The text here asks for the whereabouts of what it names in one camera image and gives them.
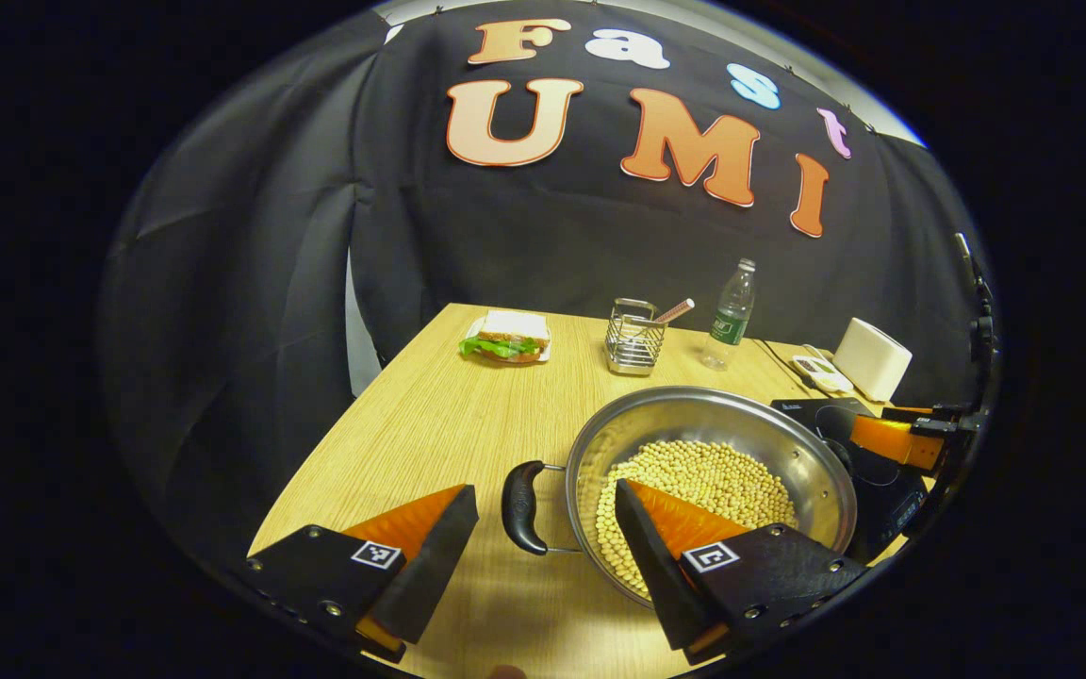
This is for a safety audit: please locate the pile of yellow soybeans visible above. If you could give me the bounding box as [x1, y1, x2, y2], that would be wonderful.
[593, 439, 799, 596]

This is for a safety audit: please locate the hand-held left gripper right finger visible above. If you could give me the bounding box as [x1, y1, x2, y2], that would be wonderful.
[614, 477, 870, 667]

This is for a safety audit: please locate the sandwich on white plate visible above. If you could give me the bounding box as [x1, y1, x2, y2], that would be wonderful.
[457, 310, 552, 366]

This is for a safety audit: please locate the white divided bean dish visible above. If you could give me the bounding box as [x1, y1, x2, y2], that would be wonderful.
[790, 351, 854, 395]

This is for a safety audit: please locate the black induction cooktop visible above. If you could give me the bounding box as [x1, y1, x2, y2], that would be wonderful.
[771, 397, 932, 565]

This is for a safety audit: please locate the steel pot with black handles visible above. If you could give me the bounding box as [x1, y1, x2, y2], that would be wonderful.
[502, 385, 859, 610]

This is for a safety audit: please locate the white toaster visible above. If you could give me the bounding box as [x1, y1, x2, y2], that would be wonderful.
[831, 318, 914, 405]

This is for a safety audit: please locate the pink straw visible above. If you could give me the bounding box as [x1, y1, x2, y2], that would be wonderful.
[641, 298, 697, 327]

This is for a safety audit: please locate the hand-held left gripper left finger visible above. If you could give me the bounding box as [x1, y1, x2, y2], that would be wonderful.
[246, 484, 481, 664]

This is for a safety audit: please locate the metal mesh holder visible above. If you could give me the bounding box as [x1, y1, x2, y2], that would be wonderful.
[604, 298, 667, 377]

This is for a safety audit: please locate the clear plastic water bottle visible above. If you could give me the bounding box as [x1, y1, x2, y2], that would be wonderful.
[700, 257, 758, 372]

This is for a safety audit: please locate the black backdrop cloth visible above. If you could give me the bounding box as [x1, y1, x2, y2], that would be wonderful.
[100, 0, 1001, 571]

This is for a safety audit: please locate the black power cable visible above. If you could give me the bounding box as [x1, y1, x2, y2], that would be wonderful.
[754, 337, 804, 374]

